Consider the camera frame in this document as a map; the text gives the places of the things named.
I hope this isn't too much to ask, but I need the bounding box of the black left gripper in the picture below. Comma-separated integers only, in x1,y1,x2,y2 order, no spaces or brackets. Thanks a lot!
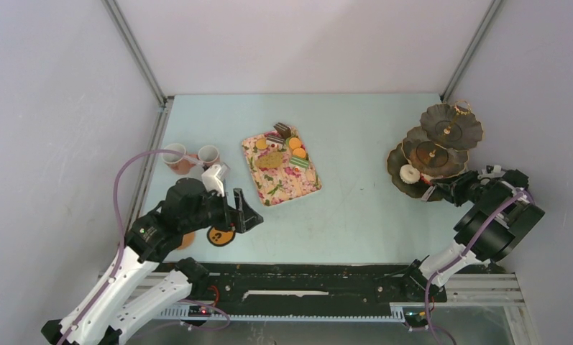
183,186,263,233

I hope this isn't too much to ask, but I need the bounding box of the white donut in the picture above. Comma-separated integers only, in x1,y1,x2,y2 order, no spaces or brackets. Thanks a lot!
399,164,421,185

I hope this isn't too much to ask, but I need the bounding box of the three tier black cake stand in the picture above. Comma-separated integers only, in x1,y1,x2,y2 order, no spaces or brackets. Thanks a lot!
386,100,484,200

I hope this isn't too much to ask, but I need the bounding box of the brown oval cookie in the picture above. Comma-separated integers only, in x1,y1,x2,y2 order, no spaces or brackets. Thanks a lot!
255,151,283,169

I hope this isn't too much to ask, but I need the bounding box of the green striped cake slice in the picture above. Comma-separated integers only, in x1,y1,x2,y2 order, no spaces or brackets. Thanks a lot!
288,156,311,171

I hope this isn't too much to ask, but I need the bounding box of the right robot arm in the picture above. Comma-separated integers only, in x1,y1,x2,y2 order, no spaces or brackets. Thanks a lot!
399,170,545,300

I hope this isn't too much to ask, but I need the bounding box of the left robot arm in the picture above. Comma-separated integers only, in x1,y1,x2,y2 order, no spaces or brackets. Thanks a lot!
42,178,264,344

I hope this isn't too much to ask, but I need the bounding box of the orange question mark coaster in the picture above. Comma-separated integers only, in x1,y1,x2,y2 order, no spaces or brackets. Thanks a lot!
206,228,236,247

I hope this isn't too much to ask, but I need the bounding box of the floral rectangular tray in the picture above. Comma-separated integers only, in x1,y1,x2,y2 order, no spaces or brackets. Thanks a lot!
241,124,322,206

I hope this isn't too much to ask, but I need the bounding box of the lower wooden round coaster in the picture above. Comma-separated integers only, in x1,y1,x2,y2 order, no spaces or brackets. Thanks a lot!
177,232,196,250

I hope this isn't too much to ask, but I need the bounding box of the small pink cup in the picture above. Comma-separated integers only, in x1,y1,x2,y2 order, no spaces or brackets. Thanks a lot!
197,145,220,167

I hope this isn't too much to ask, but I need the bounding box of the small yellow cookie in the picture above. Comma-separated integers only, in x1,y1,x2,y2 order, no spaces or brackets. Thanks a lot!
255,138,267,150

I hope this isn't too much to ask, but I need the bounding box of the striped chocolate cake slice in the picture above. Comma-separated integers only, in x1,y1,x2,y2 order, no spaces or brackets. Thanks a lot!
266,134,285,147

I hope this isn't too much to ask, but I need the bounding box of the orange round biscuit lower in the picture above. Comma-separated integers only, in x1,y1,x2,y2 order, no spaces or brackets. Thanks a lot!
292,147,308,160

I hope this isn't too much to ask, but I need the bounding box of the orange round biscuit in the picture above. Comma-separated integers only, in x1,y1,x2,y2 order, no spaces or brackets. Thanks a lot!
287,137,302,150
292,147,308,160

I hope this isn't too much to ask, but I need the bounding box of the pink mug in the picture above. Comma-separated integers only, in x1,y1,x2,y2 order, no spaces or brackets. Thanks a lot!
161,143,200,175

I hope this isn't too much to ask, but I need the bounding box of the orange round biscuit upper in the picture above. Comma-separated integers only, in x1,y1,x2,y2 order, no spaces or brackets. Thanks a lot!
287,137,302,150

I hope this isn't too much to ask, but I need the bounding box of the chocolate cake piece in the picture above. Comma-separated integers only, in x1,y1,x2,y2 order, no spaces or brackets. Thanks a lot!
273,122,292,139

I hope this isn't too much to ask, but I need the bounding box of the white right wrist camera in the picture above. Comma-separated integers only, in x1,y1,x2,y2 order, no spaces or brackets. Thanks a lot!
478,165,505,180

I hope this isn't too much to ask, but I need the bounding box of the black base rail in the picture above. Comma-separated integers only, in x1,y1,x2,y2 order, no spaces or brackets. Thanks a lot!
167,260,446,319

